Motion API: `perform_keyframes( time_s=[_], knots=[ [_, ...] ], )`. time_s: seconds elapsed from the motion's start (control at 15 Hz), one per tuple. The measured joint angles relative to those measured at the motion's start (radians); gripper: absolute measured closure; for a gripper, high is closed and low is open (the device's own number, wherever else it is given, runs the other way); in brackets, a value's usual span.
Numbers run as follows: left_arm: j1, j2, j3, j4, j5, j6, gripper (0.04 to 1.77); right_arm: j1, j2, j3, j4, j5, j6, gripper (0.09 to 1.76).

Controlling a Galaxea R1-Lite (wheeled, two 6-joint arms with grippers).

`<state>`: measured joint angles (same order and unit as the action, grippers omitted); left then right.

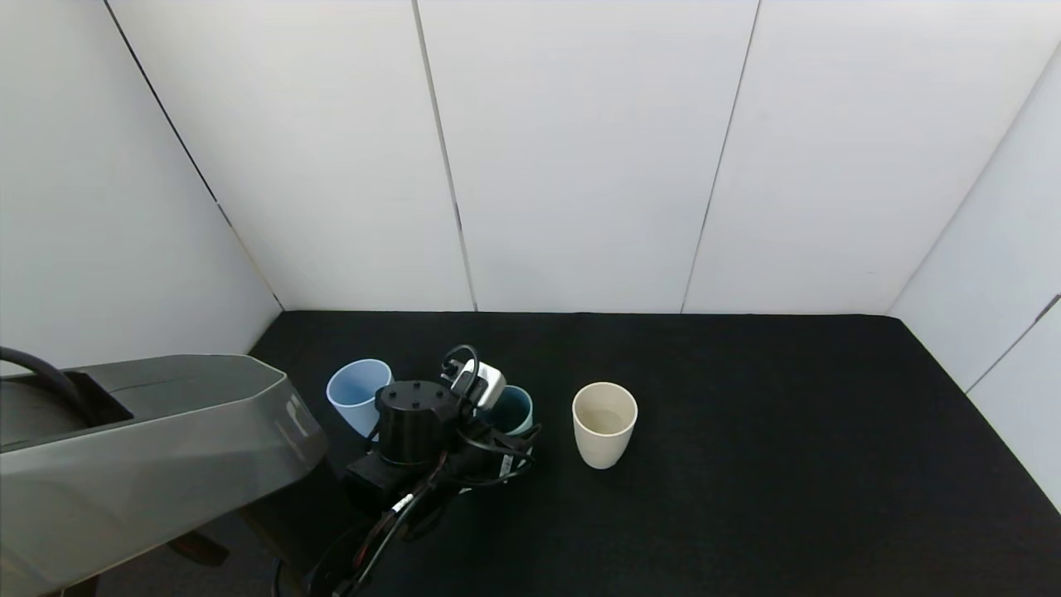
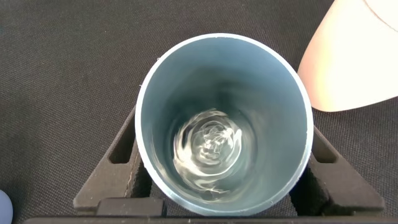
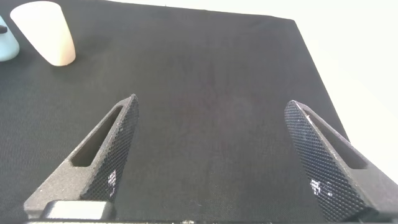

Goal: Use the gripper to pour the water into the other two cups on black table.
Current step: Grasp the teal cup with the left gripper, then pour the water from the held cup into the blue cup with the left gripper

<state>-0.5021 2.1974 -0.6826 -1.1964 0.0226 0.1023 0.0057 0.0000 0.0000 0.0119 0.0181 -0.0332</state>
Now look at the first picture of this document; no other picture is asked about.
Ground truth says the teal plastic cup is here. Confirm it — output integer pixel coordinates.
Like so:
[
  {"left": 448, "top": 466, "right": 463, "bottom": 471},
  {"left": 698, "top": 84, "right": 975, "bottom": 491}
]
[{"left": 487, "top": 386, "right": 535, "bottom": 437}]

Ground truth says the cream plastic cup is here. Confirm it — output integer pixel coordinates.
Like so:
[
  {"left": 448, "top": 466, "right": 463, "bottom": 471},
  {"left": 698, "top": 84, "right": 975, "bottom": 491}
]
[{"left": 571, "top": 381, "right": 639, "bottom": 470}]

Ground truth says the light blue plastic cup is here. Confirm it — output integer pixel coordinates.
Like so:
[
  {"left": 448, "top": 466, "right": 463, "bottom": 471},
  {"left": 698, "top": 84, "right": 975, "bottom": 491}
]
[{"left": 326, "top": 358, "right": 393, "bottom": 439}]

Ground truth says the thin black camera cable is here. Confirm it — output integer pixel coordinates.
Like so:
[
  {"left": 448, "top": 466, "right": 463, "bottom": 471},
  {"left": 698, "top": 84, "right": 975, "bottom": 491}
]
[{"left": 332, "top": 344, "right": 544, "bottom": 597}]

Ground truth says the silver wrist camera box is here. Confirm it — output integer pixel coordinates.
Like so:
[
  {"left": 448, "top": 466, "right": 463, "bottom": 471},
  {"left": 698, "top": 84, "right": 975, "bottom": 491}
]
[{"left": 450, "top": 359, "right": 507, "bottom": 410}]

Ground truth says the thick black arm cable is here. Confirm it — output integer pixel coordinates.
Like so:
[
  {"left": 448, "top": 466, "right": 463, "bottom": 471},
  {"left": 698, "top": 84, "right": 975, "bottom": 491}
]
[{"left": 0, "top": 347, "right": 88, "bottom": 420}]

